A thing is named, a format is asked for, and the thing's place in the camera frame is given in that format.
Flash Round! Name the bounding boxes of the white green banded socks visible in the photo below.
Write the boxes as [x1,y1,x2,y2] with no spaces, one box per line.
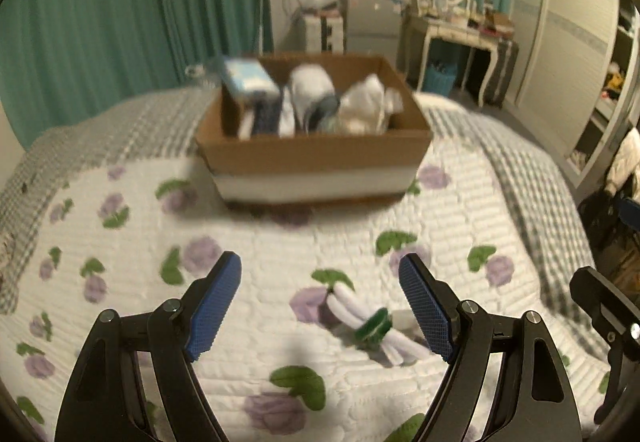
[326,282,432,366]

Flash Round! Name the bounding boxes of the white sock pair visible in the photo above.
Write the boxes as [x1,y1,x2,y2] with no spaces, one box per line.
[336,74,404,136]

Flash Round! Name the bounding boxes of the brown cardboard box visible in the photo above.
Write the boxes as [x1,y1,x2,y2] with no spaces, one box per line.
[194,52,433,208]

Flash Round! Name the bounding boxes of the light blue tissue pack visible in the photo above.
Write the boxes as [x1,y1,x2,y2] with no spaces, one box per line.
[220,58,280,100]

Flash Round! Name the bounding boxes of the white navy floral tissue pack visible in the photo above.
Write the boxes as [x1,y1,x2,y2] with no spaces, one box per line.
[238,98,283,140]

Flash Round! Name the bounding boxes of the teal white towel package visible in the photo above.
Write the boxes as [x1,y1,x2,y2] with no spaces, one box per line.
[314,114,346,136]

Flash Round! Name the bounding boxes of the white sock with navy cuff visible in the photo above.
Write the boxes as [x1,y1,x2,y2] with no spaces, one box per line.
[279,64,340,138]

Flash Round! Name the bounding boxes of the white jacket on chair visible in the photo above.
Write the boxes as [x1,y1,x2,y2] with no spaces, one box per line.
[604,128,640,202]

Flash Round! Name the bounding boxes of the white floral quilted mat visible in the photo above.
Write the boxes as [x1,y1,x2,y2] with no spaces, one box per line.
[1,139,608,441]

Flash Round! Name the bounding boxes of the white louvered wardrobe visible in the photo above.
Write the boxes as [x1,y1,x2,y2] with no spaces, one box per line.
[504,0,639,193]

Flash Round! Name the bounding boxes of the grey checked bed sheet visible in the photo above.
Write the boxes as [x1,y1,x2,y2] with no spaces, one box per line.
[0,85,601,318]

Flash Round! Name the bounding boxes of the dark striped suitcase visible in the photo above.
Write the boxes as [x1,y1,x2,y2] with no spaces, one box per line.
[480,38,520,107]

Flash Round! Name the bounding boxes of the blue laundry basket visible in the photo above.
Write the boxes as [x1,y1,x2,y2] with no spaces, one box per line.
[422,63,458,96]

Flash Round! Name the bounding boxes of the clear water jug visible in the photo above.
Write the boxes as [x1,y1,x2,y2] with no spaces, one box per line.
[184,58,222,89]

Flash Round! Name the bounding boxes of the white dressing table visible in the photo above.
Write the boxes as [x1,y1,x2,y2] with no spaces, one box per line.
[399,12,501,108]

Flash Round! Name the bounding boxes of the silver mini fridge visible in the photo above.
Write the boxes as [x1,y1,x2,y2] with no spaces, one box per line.
[341,0,401,63]

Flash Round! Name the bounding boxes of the teal curtain left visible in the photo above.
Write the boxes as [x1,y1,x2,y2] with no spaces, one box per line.
[1,0,272,146]

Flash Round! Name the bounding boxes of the white suitcase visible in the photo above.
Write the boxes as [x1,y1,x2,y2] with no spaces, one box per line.
[299,15,344,53]

